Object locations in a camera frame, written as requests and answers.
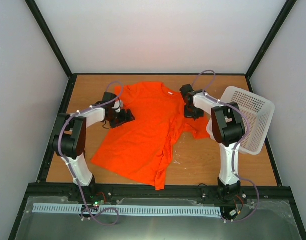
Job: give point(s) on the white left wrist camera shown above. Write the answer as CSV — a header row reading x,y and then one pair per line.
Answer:
x,y
118,105

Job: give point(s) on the orange t-shirt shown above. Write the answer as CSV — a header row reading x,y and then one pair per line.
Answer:
x,y
141,150

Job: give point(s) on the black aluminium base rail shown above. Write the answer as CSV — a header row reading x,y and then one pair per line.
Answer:
x,y
115,192

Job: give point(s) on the light blue slotted cable duct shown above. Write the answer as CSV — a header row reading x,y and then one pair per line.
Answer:
x,y
129,210

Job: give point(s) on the black enclosure frame post right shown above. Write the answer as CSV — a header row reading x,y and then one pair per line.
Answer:
x,y
278,23

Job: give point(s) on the black enclosure frame post left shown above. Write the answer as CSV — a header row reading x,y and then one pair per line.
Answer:
x,y
37,15

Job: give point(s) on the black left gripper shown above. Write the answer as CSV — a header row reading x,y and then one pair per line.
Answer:
x,y
123,119

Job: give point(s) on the white perforated plastic basket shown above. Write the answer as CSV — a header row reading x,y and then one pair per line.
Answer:
x,y
258,111

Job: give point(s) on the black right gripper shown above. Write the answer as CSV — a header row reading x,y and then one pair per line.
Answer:
x,y
187,115

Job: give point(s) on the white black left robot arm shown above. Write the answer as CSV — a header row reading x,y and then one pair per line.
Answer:
x,y
68,137

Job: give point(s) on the black enclosure frame post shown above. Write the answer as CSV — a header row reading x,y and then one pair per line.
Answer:
x,y
278,23
37,15

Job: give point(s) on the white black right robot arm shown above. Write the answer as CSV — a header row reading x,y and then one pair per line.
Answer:
x,y
227,129

